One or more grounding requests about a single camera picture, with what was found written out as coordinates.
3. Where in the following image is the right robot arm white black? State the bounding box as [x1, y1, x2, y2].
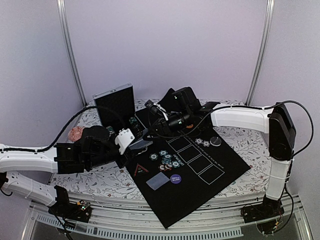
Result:
[143, 86, 297, 218]

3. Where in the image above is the right aluminium frame post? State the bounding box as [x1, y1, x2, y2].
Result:
[245, 0, 275, 106]

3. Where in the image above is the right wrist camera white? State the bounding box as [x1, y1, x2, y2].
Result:
[144, 99, 169, 121]

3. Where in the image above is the aluminium frame post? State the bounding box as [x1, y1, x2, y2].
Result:
[245, 0, 275, 106]
[56, 0, 87, 107]

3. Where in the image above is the aluminium poker chip case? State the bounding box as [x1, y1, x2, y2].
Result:
[93, 83, 145, 138]

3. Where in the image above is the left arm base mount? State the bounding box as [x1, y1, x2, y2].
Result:
[48, 185, 92, 223]

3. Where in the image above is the green poker chip stack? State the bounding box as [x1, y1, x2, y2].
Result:
[129, 117, 139, 129]

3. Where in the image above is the left aluminium frame post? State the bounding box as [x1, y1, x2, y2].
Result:
[56, 0, 87, 107]

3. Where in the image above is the black red triangle button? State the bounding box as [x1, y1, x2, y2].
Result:
[134, 164, 149, 177]

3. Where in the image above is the chip pile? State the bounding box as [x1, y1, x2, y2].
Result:
[158, 150, 181, 172]

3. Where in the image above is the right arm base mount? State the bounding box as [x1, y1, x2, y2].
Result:
[240, 196, 285, 235]

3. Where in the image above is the black round dealer button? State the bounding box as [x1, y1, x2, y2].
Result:
[209, 136, 222, 147]

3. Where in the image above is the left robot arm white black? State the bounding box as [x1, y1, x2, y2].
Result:
[0, 125, 135, 217]

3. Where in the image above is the red patterned small dish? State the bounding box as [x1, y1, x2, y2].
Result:
[67, 126, 85, 142]

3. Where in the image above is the green twenty chip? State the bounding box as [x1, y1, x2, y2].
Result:
[149, 153, 158, 161]

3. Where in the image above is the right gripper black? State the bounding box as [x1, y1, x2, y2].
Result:
[143, 108, 193, 141]

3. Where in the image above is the purple small blind button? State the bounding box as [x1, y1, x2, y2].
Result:
[170, 174, 182, 185]

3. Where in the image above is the black poker play mat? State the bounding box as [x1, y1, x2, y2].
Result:
[126, 127, 250, 229]

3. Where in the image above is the blue ten chip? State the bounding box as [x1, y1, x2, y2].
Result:
[202, 141, 210, 147]
[195, 138, 203, 145]

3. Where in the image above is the blue playing card deck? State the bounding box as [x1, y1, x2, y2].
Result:
[129, 138, 153, 151]

